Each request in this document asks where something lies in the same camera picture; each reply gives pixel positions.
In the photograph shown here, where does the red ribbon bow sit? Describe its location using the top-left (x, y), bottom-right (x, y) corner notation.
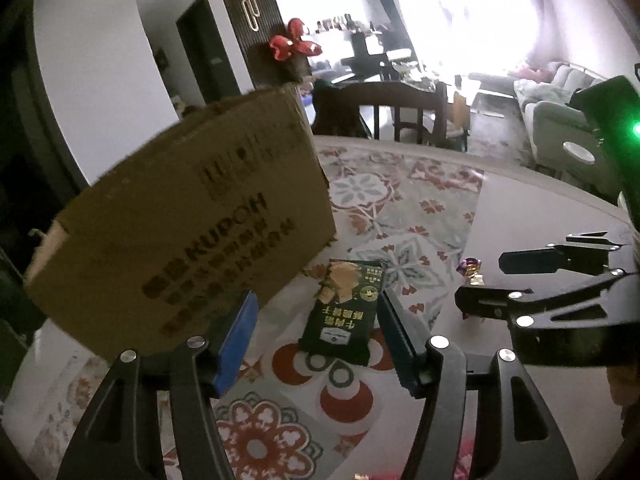
top-left (269, 18), bottom-right (323, 62)

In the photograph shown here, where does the grey sofa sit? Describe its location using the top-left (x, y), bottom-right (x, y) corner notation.
top-left (513, 64), bottom-right (620, 198)

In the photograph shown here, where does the brown cardboard box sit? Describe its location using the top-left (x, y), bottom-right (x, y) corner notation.
top-left (26, 84), bottom-right (336, 359)

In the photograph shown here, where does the green cracker snack packet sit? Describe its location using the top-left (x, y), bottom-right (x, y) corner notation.
top-left (298, 260), bottom-right (386, 366)

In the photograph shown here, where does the patterned table runner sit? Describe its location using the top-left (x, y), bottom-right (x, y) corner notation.
top-left (26, 136), bottom-right (486, 479)

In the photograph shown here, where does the dark wooden chair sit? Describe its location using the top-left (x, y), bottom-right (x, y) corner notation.
top-left (311, 80), bottom-right (469, 152)

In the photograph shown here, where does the purple candy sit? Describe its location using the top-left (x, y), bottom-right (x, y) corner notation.
top-left (457, 257), bottom-right (485, 286)

